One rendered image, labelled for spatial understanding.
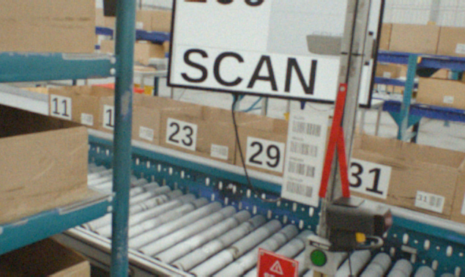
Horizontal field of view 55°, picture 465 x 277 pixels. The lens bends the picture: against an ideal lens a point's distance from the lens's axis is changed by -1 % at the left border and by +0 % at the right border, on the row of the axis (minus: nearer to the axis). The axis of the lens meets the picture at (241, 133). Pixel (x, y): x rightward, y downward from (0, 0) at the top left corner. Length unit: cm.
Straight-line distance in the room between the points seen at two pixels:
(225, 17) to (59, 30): 53
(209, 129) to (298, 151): 91
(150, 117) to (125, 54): 138
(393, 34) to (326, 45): 515
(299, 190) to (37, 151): 56
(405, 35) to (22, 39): 573
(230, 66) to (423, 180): 76
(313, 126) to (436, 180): 66
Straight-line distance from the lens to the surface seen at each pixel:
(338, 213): 89
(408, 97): 572
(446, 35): 606
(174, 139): 195
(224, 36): 107
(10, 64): 56
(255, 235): 153
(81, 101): 236
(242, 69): 105
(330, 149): 93
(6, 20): 59
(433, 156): 180
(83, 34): 65
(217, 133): 181
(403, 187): 154
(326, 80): 103
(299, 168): 97
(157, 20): 812
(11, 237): 61
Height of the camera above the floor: 138
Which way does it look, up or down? 12 degrees down
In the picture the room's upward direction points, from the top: 5 degrees clockwise
